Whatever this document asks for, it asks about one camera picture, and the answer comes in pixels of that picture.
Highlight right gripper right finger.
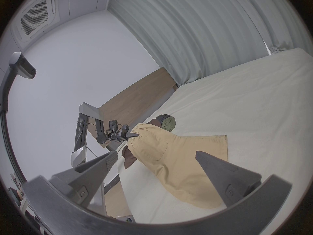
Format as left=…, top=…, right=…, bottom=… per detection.
left=195, top=151, right=263, bottom=208

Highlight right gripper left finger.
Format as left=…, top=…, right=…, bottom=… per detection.
left=50, top=151, right=118, bottom=207

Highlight beige shorts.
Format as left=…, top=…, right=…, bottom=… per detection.
left=127, top=123, right=228, bottom=209

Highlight bed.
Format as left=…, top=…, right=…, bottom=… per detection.
left=87, top=47, right=313, bottom=223

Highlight brown garment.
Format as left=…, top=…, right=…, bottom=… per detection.
left=122, top=118, right=162, bottom=169

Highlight green garment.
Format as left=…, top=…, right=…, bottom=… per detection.
left=161, top=116, right=176, bottom=132

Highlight grey-green curtain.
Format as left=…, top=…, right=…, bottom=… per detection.
left=108, top=0, right=268, bottom=87
left=221, top=0, right=302, bottom=56

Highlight window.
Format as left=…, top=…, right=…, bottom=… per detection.
left=263, top=39, right=274, bottom=56

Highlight white ceiling air vent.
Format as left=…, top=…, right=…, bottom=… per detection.
left=11, top=0, right=60, bottom=42

